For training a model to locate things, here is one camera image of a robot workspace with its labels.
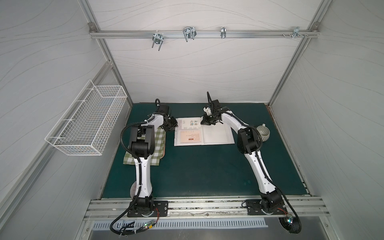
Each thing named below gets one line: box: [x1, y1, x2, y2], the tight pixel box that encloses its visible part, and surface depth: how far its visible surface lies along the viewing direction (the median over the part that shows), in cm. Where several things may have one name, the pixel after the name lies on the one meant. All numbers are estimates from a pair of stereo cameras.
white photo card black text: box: [181, 118, 201, 130], surface depth 110 cm
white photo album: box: [174, 117, 236, 147], surface depth 104 cm
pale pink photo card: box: [180, 129, 202, 144], surface depth 103 cm
